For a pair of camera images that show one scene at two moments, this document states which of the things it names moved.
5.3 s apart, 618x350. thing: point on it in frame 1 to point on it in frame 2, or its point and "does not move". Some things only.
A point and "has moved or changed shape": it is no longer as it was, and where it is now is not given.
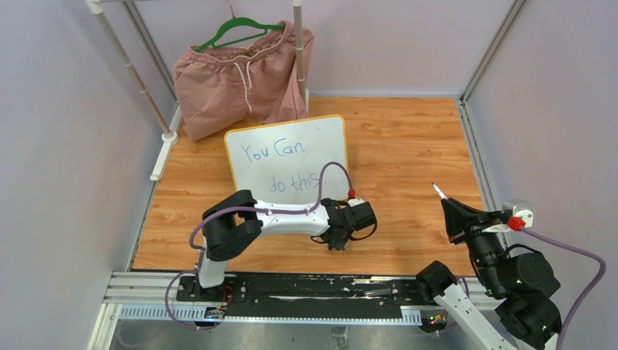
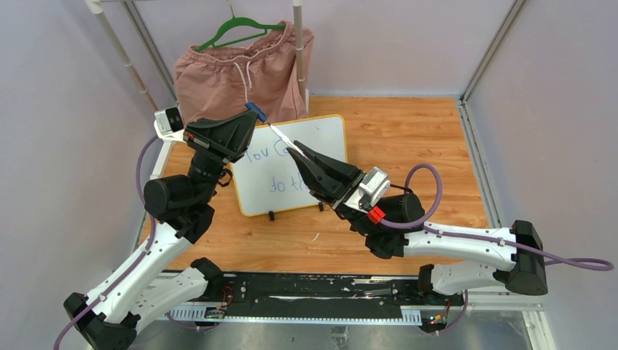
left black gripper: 338,243 to 226,141
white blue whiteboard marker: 442,195 has moved or changed shape
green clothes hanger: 235,22 does not move
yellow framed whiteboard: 283,162 does not move
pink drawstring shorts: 218,90 does not move
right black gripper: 462,221 to 336,181
